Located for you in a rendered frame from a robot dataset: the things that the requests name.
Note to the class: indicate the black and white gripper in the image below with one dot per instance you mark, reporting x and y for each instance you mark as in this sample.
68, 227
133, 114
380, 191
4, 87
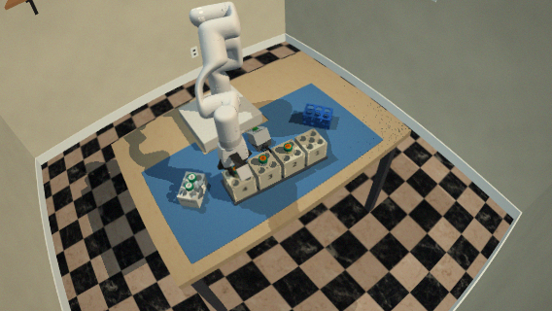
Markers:
225, 160

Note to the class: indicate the blue tube rack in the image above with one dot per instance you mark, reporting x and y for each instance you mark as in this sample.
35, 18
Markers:
318, 118

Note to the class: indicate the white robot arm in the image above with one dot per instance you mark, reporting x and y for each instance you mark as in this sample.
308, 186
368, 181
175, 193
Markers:
219, 36

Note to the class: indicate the blue flat mat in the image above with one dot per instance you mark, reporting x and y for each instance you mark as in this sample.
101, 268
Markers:
201, 232

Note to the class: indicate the beige bucket adapter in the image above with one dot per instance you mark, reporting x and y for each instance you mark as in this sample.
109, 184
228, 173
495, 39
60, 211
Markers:
268, 174
239, 190
314, 151
289, 163

